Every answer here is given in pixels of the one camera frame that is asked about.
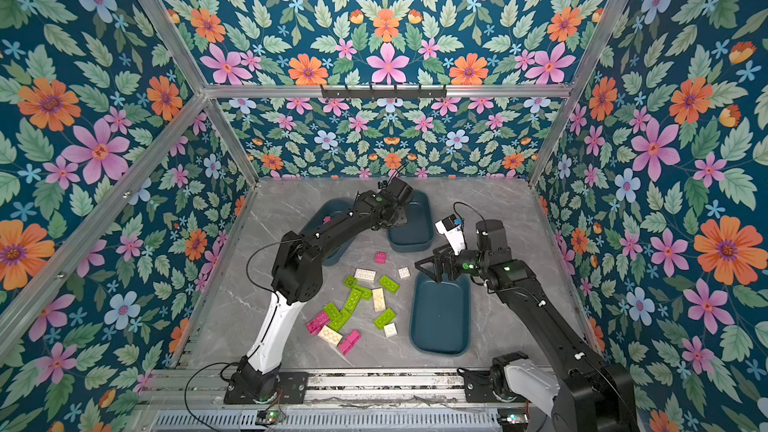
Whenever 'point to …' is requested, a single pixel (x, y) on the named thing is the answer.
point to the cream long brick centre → (378, 299)
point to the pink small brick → (326, 219)
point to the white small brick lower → (390, 329)
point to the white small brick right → (404, 272)
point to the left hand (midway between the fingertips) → (404, 211)
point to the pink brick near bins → (380, 258)
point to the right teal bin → (441, 316)
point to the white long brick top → (365, 275)
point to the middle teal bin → (418, 232)
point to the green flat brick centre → (366, 293)
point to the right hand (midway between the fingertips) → (428, 256)
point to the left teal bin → (335, 208)
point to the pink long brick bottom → (347, 345)
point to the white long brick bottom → (330, 335)
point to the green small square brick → (350, 281)
